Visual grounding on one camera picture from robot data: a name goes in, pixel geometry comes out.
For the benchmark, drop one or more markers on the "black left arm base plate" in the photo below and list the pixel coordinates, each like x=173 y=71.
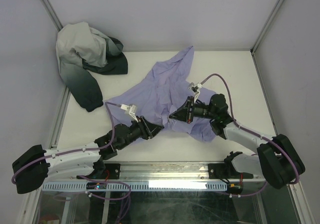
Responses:
x=112 y=171

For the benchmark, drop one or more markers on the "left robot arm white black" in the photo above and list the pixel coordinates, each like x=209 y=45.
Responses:
x=38 y=166

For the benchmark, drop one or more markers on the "aluminium right corner post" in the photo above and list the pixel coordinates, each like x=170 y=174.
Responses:
x=267 y=25

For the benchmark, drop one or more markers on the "grey and dark green jacket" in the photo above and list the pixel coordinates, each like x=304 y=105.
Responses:
x=82 y=50

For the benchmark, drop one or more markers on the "lavender purple jacket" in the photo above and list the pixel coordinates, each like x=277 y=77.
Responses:
x=160 y=93

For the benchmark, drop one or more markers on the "aluminium corner post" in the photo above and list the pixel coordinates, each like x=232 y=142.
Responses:
x=267 y=25
x=52 y=14

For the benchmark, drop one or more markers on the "aluminium mounting rail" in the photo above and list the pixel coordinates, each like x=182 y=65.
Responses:
x=137 y=171

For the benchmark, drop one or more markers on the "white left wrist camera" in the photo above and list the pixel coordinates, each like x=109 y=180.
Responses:
x=130 y=110

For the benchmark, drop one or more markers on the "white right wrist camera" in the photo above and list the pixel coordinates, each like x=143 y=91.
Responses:
x=196 y=89

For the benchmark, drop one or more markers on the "aluminium left corner post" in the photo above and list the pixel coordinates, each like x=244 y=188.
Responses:
x=52 y=14

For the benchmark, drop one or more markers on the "grey slotted cable duct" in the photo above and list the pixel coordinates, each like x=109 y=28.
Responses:
x=153 y=185

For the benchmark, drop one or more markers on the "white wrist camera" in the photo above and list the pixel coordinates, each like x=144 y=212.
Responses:
x=196 y=89
x=130 y=110

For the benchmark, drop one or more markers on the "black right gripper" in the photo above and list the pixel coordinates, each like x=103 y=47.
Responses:
x=142 y=129

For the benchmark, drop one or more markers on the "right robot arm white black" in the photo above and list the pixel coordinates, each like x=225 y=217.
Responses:
x=274 y=157

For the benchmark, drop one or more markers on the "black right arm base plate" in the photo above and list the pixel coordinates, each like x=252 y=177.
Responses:
x=225 y=171

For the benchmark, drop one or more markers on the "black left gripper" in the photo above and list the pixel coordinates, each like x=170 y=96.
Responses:
x=194 y=110

